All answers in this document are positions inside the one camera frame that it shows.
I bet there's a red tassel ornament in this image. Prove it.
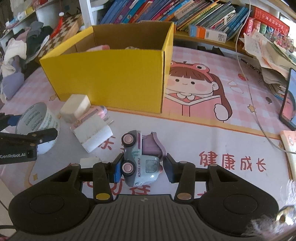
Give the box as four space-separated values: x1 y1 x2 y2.
50 12 64 39

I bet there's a white bookshelf frame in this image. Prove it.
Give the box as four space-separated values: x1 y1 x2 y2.
79 0 109 28

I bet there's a yellow cardboard box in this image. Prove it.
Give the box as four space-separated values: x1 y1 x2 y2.
40 21 174 114

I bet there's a black smartphone standing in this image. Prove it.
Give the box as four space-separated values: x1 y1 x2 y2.
279 68 296 131

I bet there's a grey pink toy truck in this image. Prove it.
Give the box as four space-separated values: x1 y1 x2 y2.
121 130 167 187

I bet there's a red book box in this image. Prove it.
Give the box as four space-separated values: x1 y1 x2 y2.
243 6 290 37

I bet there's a beige eraser block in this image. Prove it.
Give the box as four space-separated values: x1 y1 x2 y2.
60 94 91 123

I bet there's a row of leaning books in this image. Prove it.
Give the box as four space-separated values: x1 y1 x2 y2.
100 0 251 41

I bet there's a pile of clothes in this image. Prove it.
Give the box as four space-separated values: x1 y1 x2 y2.
1 21 53 103

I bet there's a stack of papers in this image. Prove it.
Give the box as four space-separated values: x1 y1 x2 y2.
239 30 295 100

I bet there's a wooden chess board box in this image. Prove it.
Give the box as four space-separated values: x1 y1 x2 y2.
35 14 84 63

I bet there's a white tape roll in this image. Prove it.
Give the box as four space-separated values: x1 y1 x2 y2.
15 102 61 155

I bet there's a white pink charger box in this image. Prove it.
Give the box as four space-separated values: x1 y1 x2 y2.
70 105 113 153

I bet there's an orange white small box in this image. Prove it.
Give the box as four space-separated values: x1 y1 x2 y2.
189 25 227 43

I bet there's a white charging cable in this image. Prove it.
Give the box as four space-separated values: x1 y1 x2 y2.
235 0 296 155

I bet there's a pink plush pig toy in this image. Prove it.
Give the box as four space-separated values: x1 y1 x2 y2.
87 45 110 52

